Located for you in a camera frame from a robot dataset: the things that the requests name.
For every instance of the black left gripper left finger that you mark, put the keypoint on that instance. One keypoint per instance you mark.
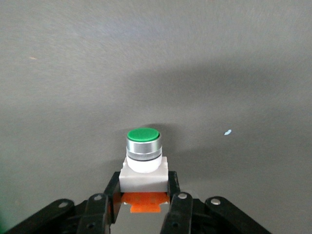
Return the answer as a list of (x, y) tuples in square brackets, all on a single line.
[(97, 212)]

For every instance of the white orange switch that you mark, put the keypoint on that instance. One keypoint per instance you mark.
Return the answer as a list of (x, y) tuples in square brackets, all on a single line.
[(143, 156)]

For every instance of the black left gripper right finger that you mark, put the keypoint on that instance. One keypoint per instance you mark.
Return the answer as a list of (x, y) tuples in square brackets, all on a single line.
[(180, 212)]

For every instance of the tiny white debris speck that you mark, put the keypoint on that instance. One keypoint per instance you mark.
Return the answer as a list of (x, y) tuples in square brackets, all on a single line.
[(228, 132)]

